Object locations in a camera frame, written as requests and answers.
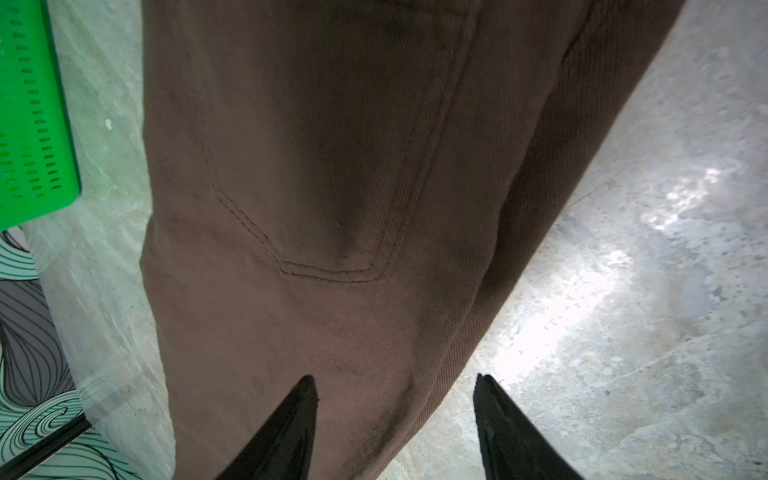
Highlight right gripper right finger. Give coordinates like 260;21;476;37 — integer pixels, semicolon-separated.
473;375;582;480

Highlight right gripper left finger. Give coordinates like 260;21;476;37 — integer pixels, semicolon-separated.
217;375;318;480

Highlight brown trousers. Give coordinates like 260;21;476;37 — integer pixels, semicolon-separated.
141;1;682;479

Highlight green plastic basket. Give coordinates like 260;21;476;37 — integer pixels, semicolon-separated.
1;0;82;230

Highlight black frame post right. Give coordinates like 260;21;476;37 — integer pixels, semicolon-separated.
1;414;92;480

